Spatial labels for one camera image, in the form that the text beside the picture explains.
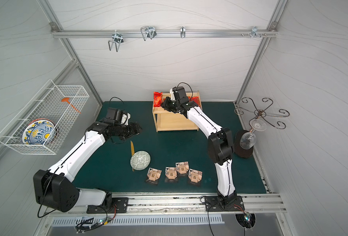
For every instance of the metal double hook middle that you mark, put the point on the metal double hook middle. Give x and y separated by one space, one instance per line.
148 32

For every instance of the clear wine glass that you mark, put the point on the clear wine glass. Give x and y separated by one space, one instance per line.
249 138

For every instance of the blue yellow patterned plate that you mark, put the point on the blue yellow patterned plate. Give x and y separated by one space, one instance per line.
39 132

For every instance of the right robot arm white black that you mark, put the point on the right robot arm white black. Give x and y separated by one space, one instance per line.
220 145

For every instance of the small metal hook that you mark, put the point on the small metal hook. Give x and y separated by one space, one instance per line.
182 32

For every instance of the orange spatula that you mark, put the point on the orange spatula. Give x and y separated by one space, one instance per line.
66 99

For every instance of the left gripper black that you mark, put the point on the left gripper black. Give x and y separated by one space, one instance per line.
131 129

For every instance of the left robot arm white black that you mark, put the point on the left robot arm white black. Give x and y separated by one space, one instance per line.
54 187

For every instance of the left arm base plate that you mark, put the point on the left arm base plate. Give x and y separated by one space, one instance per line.
121 205

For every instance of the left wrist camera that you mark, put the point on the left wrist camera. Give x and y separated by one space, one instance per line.
118 116

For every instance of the floral tea bag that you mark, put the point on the floral tea bag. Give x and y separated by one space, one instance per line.
171 175
153 176
182 168
195 177

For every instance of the red tea bag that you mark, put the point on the red tea bag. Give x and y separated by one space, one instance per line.
157 99
196 100

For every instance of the white vented cable duct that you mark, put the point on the white vented cable duct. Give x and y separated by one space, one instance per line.
140 220

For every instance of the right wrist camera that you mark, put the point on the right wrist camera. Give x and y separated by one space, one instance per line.
172 94

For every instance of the metal double hook left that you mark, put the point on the metal double hook left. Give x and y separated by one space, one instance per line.
116 41

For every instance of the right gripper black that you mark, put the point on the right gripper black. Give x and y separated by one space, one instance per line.
170 104

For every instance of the metal hook right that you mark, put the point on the metal hook right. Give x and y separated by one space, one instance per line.
254 34

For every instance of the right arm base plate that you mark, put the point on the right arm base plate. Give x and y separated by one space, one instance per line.
218 204

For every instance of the metal double hook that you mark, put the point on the metal double hook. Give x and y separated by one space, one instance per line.
116 41
148 32

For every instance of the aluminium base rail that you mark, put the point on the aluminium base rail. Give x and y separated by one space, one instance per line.
190 203

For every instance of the white wire basket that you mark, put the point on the white wire basket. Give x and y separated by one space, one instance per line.
46 104

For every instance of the green patterned round bowl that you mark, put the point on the green patterned round bowl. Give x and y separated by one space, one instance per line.
140 160

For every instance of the black metal glass rack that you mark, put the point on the black metal glass rack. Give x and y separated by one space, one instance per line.
258 114

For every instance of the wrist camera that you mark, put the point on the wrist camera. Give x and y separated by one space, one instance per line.
172 94
118 116

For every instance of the aluminium crossbar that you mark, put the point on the aluminium crossbar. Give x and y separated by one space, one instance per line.
127 34

